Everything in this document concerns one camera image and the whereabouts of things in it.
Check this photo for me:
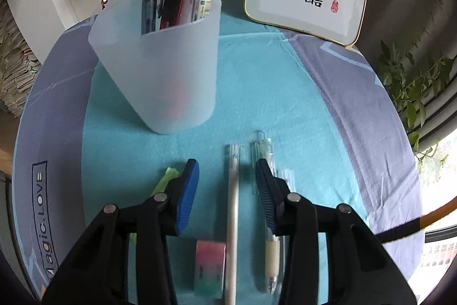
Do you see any clear plastic cap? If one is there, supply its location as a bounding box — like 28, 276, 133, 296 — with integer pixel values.
275, 167, 295, 192

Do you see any grey curtain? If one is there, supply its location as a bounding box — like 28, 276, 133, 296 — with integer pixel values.
371, 0, 457, 152

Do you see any green leafy plant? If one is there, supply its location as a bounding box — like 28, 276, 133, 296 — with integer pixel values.
378, 30, 457, 184

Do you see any frosted plastic cup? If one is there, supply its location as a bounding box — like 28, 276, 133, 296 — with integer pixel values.
88, 0, 223, 135

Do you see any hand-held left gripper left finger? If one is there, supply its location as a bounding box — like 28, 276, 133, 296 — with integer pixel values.
41, 158, 201, 305

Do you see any pile of papers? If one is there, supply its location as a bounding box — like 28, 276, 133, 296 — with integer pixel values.
0, 0, 40, 118

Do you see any white pen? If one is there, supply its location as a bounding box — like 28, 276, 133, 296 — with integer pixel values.
223, 143, 240, 305

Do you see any blue and grey tablecloth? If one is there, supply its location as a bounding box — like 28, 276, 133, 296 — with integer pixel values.
11, 0, 427, 305

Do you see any green highlighter pen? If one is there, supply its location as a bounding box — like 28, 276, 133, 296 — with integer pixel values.
130, 166, 180, 243

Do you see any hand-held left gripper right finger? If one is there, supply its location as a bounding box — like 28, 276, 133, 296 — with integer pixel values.
255, 158, 418, 305

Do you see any pink and green eraser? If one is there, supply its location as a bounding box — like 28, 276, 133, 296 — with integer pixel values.
194, 240, 227, 299

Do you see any pale green gel pen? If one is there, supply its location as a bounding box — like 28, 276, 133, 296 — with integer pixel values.
252, 129, 282, 293

